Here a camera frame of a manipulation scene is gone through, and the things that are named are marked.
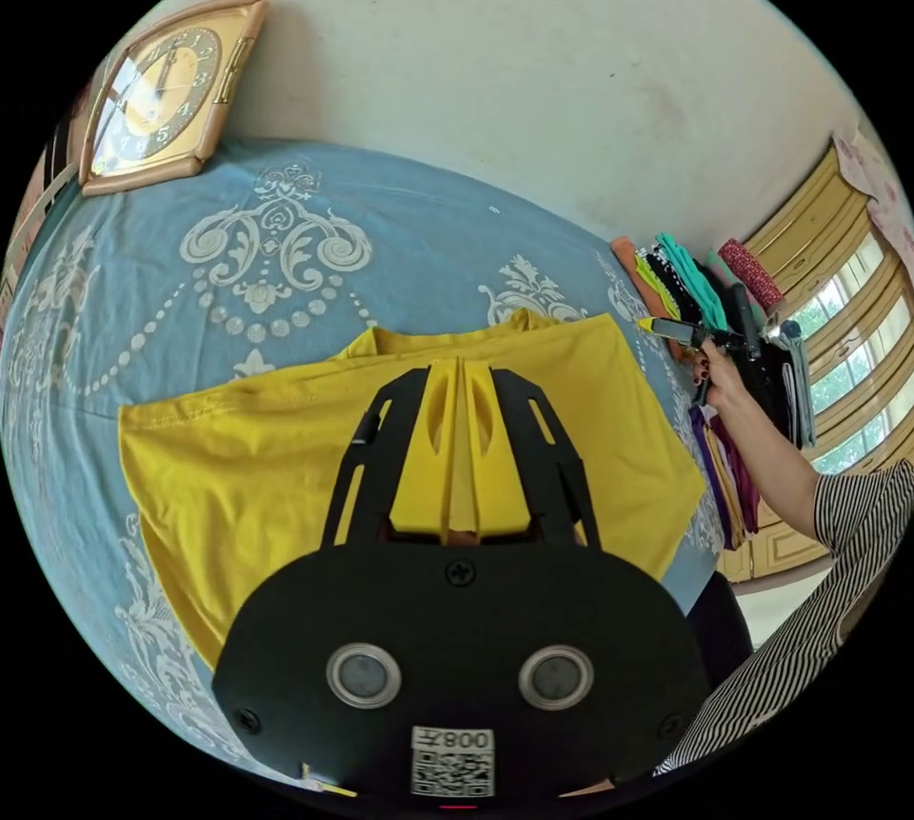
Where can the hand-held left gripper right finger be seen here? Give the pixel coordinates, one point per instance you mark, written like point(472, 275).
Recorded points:
point(496, 484)

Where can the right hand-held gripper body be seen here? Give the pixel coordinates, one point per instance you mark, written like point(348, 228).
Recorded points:
point(689, 332)

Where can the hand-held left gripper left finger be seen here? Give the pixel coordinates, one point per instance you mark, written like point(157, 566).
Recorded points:
point(421, 477)

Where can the yellow short sleeve shirt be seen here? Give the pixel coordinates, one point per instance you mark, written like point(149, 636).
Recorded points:
point(243, 470)

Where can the person's right forearm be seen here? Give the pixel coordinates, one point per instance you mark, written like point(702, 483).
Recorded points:
point(775, 463)

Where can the person's right hand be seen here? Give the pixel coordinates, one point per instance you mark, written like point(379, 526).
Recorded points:
point(723, 381)

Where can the pile of clothes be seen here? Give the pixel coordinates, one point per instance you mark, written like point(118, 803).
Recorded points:
point(678, 277)

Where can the bed with blue printed sheet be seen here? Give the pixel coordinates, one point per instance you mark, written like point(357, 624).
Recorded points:
point(400, 248)

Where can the pink flowered curtain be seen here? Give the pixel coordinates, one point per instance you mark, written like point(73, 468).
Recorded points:
point(882, 191)

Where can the person's body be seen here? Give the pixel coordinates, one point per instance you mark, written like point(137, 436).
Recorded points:
point(821, 620)

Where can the window with yellow frame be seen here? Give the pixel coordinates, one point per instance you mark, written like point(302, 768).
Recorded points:
point(850, 334)

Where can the gold framed wall clock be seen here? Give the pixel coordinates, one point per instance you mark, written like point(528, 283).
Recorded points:
point(160, 95)

